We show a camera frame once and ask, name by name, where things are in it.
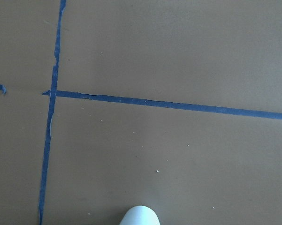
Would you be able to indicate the light blue cup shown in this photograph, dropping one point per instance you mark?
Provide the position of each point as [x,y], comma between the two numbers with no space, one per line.
[140,215]

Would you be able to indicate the blue tape strip middle row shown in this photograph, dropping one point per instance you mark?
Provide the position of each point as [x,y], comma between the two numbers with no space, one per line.
[171,105]

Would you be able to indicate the blue tape strip right side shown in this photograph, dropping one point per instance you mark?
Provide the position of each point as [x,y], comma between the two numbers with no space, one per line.
[51,108]

